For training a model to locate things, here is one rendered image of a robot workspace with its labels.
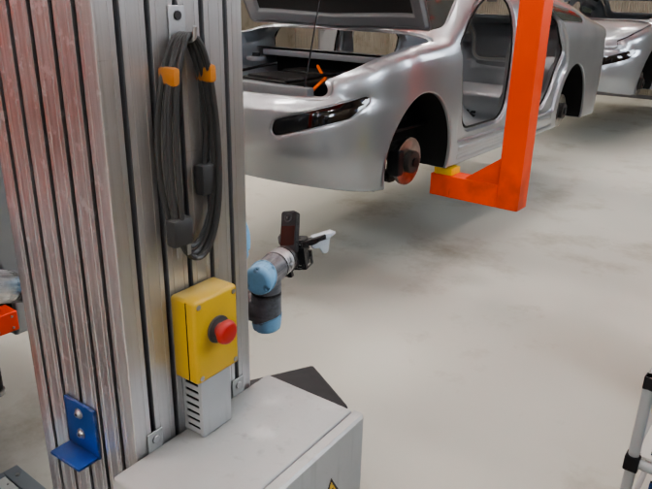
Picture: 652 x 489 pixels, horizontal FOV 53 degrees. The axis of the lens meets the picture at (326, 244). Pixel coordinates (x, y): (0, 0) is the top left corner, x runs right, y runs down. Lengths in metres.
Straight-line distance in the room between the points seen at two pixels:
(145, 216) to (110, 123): 0.13
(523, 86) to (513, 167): 0.53
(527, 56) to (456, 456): 2.57
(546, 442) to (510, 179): 1.99
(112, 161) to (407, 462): 2.34
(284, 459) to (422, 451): 2.06
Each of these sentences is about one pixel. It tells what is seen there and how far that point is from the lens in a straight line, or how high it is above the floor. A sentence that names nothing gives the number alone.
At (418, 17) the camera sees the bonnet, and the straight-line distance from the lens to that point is 4.49.
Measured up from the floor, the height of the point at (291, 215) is 1.32.
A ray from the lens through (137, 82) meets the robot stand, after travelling 0.85.
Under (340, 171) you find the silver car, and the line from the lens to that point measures 3.93.
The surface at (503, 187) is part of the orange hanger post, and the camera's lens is 4.63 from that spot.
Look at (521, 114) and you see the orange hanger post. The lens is 4.50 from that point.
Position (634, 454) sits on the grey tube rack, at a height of 0.77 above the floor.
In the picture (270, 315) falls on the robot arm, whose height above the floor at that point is 1.12.
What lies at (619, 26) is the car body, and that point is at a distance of 9.79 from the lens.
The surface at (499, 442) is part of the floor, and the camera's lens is 3.16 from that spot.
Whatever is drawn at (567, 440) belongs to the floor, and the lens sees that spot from 3.28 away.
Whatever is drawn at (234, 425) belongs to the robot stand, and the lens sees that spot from 1.07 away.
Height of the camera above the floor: 1.86
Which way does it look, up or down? 21 degrees down
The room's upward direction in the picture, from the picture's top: 1 degrees clockwise
